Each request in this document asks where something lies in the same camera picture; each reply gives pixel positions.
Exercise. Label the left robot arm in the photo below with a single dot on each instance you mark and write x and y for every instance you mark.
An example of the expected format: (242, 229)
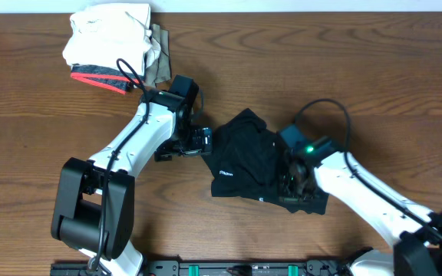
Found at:
(94, 208)

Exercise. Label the grey red-trimmed folded garment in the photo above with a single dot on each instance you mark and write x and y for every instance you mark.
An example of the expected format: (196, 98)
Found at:
(106, 77)

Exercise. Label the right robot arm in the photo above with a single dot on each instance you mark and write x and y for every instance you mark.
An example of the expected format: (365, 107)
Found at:
(413, 231)

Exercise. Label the black t-shirt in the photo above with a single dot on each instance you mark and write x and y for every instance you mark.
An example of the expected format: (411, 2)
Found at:
(245, 163)

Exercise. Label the white folded garment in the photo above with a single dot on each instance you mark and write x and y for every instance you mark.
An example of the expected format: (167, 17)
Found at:
(106, 32)

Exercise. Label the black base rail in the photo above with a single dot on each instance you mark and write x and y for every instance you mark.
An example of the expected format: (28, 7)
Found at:
(324, 267)

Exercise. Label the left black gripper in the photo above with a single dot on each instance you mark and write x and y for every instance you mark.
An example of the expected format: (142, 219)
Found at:
(197, 146)

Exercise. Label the olive grey folded garment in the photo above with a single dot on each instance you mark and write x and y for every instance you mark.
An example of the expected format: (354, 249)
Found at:
(161, 57)

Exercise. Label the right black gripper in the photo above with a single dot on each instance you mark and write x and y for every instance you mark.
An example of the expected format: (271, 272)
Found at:
(285, 195)

